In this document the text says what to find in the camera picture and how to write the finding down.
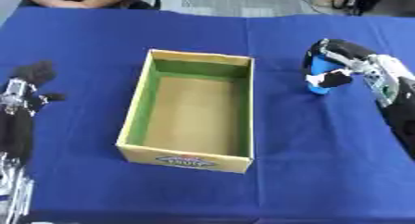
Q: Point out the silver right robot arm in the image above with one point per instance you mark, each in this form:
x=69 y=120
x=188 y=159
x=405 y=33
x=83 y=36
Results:
x=397 y=95

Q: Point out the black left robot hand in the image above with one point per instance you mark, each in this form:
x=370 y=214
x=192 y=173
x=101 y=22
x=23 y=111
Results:
x=33 y=73

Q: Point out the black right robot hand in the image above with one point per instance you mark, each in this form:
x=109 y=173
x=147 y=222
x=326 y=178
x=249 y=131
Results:
x=346 y=53

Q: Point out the tan cardboard box green inside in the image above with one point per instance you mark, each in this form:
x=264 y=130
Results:
x=189 y=110

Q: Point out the blue cylinder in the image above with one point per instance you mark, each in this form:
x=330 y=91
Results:
x=322 y=76

